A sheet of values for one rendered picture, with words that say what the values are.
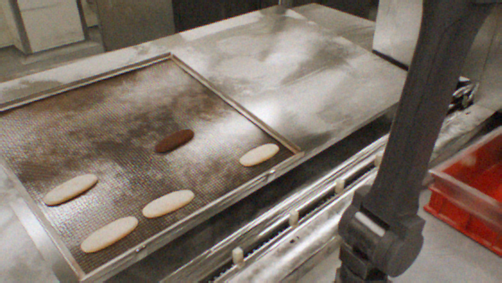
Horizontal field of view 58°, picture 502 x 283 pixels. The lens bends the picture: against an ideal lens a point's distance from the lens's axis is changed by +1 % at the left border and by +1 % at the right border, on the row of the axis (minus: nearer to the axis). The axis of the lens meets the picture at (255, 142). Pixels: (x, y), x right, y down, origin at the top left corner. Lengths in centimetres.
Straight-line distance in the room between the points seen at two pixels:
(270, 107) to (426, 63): 58
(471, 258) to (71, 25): 379
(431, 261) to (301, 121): 42
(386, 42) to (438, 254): 72
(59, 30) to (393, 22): 327
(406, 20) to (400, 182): 81
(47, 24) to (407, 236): 379
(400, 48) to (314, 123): 44
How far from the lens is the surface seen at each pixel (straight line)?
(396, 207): 64
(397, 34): 139
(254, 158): 93
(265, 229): 84
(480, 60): 130
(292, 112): 109
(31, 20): 413
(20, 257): 95
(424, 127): 59
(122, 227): 80
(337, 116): 111
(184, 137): 96
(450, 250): 92
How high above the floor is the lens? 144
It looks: 33 degrees down
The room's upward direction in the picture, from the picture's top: 1 degrees counter-clockwise
